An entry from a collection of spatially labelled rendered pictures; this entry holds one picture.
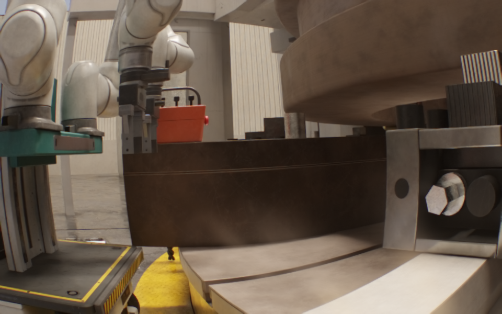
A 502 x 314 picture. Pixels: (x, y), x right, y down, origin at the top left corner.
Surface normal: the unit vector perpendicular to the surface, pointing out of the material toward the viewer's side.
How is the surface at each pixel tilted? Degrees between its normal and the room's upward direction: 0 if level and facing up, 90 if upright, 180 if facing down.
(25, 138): 90
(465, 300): 72
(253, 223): 90
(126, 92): 90
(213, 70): 90
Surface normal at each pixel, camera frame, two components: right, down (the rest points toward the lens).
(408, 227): -0.84, 0.04
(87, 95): 0.69, -0.03
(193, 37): 0.51, -0.03
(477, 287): 0.50, -0.34
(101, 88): 0.95, -0.09
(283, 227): 0.18, -0.01
